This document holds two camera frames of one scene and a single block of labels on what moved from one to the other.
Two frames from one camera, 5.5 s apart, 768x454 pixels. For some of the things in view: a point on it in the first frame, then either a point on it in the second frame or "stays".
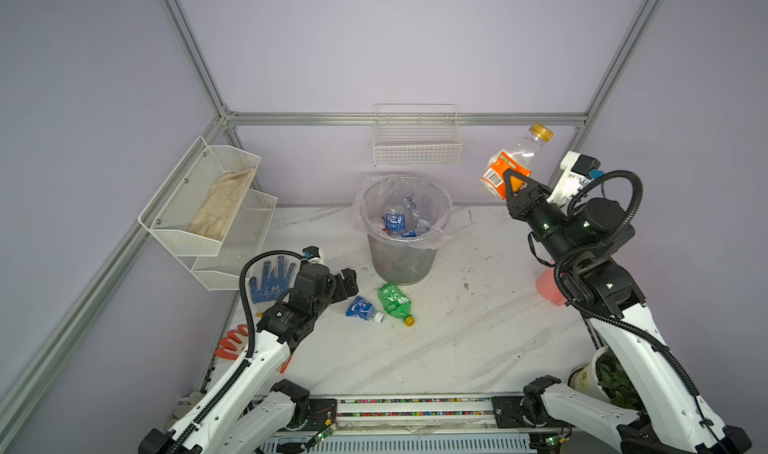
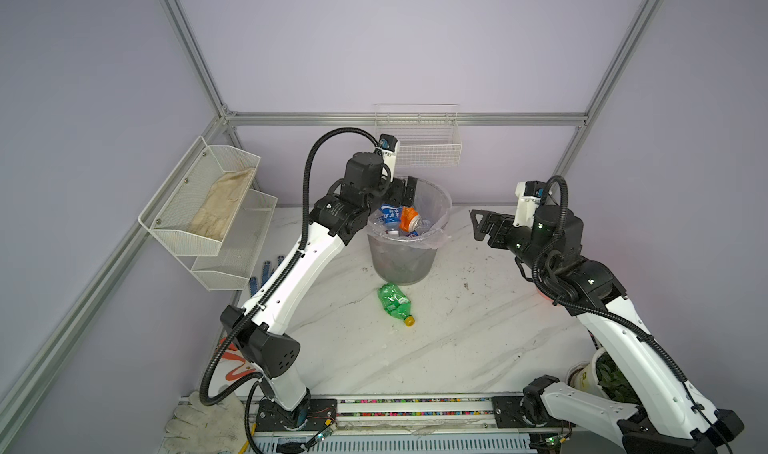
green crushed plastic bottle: (395, 303) stays
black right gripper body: (545, 220) to (501, 235)
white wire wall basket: (417, 135) stays
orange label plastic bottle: (521, 156) to (410, 220)
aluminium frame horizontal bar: (282, 118) stays
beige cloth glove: (213, 218) stays
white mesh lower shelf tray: (244, 238) stays
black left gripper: (348, 280) to (396, 197)
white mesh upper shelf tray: (193, 209) stays
